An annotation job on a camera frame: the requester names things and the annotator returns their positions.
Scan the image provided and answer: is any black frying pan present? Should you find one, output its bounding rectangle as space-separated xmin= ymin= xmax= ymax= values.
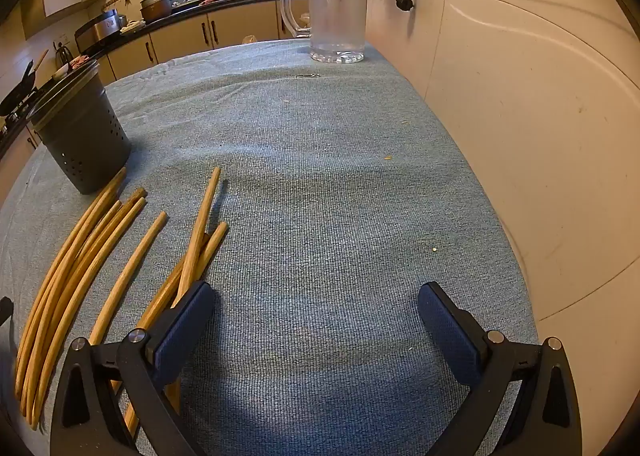
xmin=0 ymin=61 xmax=38 ymax=117

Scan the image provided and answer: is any silver rice cooker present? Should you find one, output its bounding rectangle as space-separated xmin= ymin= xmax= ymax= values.
xmin=75 ymin=10 xmax=121 ymax=49

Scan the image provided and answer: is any blue-grey tablecloth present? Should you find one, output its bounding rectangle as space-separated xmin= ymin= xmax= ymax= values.
xmin=0 ymin=39 xmax=541 ymax=456

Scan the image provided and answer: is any dark grey perforated chopstick holder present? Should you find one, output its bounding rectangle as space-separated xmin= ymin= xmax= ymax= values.
xmin=27 ymin=58 xmax=132 ymax=195

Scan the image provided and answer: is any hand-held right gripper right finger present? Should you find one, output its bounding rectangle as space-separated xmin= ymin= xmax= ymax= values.
xmin=417 ymin=281 xmax=583 ymax=456

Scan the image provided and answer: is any brown cooking pot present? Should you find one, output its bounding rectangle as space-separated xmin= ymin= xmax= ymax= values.
xmin=139 ymin=0 xmax=173 ymax=21

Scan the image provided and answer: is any bunch of wooden chopsticks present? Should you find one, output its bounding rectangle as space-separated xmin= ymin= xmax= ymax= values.
xmin=14 ymin=167 xmax=230 ymax=437

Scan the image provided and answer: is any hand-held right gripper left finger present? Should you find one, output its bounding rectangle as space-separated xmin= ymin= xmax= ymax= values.
xmin=50 ymin=280 xmax=217 ymax=456

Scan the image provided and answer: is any clear glass mug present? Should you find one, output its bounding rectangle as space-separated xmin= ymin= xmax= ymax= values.
xmin=279 ymin=0 xmax=370 ymax=64

